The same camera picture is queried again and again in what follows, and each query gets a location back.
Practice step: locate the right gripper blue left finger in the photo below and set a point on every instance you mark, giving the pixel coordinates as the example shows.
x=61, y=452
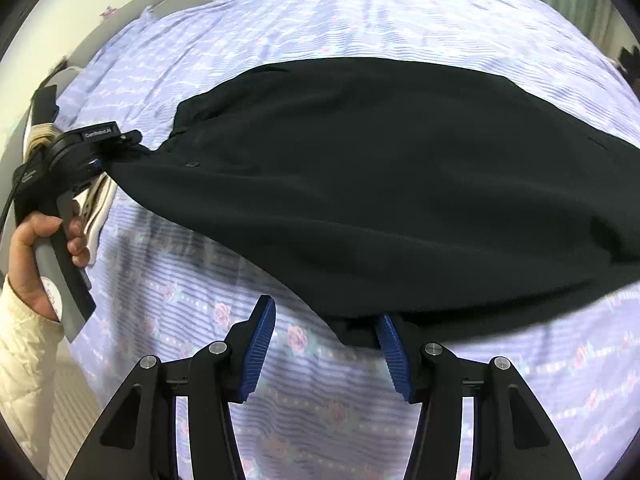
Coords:
x=254, y=342

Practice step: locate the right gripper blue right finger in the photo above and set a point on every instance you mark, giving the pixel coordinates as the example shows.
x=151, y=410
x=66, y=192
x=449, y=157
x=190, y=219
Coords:
x=395, y=356

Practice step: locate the black pants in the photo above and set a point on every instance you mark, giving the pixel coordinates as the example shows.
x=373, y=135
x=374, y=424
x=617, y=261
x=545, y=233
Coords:
x=448, y=197

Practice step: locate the left hand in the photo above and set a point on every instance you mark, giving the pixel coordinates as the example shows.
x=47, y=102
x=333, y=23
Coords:
x=23, y=274

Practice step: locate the folded cream garment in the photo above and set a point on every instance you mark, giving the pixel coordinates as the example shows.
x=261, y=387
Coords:
x=97, y=203

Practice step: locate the purple floral bed sheet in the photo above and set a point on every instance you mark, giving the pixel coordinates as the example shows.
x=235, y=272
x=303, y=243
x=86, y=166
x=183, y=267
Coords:
x=324, y=409

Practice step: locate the cream quilted left sleeve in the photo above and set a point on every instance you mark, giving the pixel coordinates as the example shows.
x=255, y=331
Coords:
x=29, y=343

